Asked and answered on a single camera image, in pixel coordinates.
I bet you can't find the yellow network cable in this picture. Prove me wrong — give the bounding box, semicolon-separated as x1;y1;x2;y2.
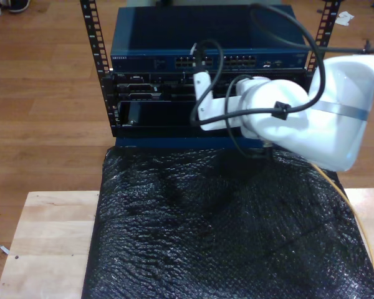
311;163;374;268

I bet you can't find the blue base board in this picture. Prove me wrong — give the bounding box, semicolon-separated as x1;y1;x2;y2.
114;135;269;150

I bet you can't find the black rack server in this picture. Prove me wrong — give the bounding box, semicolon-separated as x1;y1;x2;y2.
101;70;312;102

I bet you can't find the white crumpled paper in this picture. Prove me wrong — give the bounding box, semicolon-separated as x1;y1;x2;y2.
335;11;355;27

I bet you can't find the black bubble mat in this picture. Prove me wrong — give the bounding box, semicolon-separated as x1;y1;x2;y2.
80;146;374;299

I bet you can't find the dark blue shoe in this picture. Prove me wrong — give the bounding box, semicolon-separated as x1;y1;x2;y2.
8;0;31;14

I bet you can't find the black camera cable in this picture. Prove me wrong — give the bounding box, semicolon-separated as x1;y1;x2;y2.
189;2;374;127

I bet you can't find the blue network switch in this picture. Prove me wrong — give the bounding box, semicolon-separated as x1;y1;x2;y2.
110;5;309;73

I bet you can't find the black perforated rack post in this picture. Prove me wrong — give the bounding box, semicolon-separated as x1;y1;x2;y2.
305;0;342;74
79;0;119;138

